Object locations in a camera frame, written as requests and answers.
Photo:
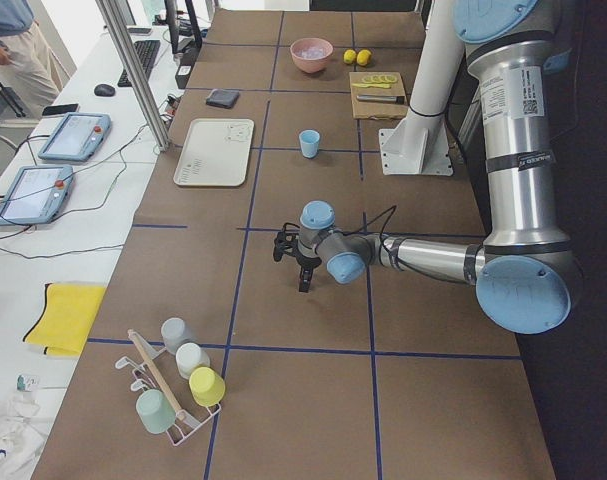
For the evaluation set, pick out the aluminium frame post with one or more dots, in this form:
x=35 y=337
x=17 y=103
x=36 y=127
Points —
x=131 y=63

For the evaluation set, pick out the black computer mouse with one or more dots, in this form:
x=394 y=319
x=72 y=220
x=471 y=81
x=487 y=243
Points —
x=104 y=90

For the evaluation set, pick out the black power adapter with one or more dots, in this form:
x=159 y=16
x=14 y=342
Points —
x=182 y=75

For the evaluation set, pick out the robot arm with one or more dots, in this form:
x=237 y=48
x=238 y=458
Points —
x=524 y=273

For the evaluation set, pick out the blue teach pendant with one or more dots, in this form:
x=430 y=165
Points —
x=76 y=138
x=36 y=195

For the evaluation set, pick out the yellow plastic knife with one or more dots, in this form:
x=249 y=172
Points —
x=384 y=86

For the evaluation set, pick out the light blue plastic cup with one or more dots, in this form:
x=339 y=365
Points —
x=309 y=141

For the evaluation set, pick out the yellow cloth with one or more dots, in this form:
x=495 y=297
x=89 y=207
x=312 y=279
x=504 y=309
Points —
x=67 y=318

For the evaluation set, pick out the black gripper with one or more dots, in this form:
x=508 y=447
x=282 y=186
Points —
x=304 y=263

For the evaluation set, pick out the yellow cup on rack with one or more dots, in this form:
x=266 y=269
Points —
x=207 y=386

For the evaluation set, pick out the black keyboard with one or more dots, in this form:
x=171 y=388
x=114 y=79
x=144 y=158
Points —
x=146 y=51

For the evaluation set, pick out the steel muddler black tip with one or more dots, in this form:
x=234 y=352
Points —
x=385 y=99

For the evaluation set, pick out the grey cup on rack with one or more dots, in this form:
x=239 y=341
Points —
x=175 y=332

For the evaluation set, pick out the clear ice cubes pile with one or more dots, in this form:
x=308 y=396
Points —
x=310 y=52

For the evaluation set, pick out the cream bear serving tray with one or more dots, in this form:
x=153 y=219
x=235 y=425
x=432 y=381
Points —
x=215 y=153

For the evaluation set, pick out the white crumpled cloth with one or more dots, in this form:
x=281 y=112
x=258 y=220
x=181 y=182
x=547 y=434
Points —
x=20 y=441

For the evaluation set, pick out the bamboo cutting board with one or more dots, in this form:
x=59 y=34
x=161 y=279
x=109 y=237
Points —
x=364 y=110

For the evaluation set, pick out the white cup on rack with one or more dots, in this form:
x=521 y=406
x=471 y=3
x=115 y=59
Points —
x=190 y=356

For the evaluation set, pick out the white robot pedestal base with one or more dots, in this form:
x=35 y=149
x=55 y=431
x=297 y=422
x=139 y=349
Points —
x=418 y=145

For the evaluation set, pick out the white wire cup rack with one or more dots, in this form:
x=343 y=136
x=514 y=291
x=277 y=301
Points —
x=197 y=416

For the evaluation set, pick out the green cup on rack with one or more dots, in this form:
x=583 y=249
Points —
x=155 y=411

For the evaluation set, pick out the whole yellow lemon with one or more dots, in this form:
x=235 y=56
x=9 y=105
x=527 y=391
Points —
x=364 y=57
x=349 y=57

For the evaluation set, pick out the wooden rack handle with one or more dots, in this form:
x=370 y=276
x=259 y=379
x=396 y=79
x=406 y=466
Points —
x=148 y=354

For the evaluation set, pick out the pink bowl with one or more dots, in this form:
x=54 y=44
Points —
x=311 y=66

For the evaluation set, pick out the grey folded cloth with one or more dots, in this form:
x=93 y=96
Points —
x=222 y=98

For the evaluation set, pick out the person in blue sweater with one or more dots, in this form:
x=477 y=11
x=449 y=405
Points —
x=27 y=56

